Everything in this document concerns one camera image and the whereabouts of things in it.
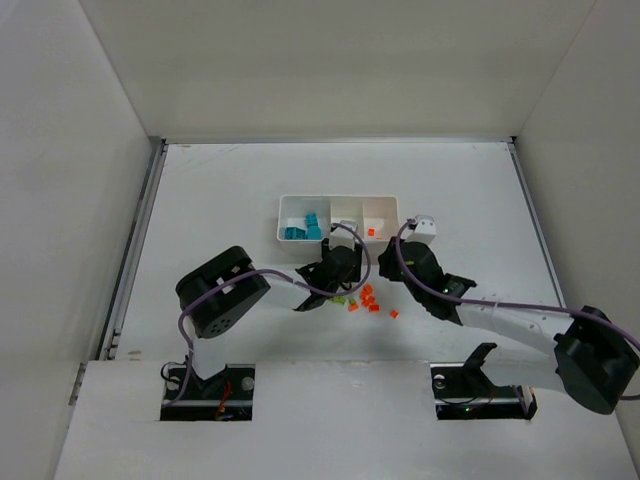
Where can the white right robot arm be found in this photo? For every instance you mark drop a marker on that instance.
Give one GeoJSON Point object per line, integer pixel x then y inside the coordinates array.
{"type": "Point", "coordinates": [579, 353]}

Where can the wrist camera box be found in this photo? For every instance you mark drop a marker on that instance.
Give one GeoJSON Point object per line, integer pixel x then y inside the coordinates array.
{"type": "Point", "coordinates": [344, 234]}
{"type": "Point", "coordinates": [422, 229]}

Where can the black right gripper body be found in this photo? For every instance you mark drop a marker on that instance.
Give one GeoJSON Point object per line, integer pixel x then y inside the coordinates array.
{"type": "Point", "coordinates": [400, 256]}

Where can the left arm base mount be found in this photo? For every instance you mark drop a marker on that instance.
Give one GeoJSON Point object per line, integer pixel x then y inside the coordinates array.
{"type": "Point", "coordinates": [226, 397]}

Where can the teal two-by-four brick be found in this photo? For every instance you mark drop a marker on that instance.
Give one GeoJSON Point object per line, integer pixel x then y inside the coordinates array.
{"type": "Point", "coordinates": [295, 233]}

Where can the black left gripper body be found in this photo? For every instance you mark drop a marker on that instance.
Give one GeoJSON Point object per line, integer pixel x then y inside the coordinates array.
{"type": "Point", "coordinates": [341, 257]}

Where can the white three-compartment plastic bin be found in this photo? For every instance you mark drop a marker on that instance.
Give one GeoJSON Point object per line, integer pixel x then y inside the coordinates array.
{"type": "Point", "coordinates": [378, 212]}

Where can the teal frog lotus brick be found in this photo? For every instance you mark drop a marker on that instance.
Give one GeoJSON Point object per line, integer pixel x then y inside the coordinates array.
{"type": "Point", "coordinates": [314, 233]}

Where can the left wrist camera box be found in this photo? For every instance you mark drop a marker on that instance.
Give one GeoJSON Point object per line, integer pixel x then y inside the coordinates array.
{"type": "Point", "coordinates": [344, 234]}

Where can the small teal slope brick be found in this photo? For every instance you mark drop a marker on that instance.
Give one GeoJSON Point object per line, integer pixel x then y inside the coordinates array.
{"type": "Point", "coordinates": [311, 220]}

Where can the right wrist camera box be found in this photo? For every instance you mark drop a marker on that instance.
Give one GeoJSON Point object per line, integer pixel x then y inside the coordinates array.
{"type": "Point", "coordinates": [422, 229]}

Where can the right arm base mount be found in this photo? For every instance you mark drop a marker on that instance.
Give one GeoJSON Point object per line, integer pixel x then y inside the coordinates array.
{"type": "Point", "coordinates": [462, 391]}

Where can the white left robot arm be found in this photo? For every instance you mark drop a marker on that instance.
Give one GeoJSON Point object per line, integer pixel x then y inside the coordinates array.
{"type": "Point", "coordinates": [216, 295]}

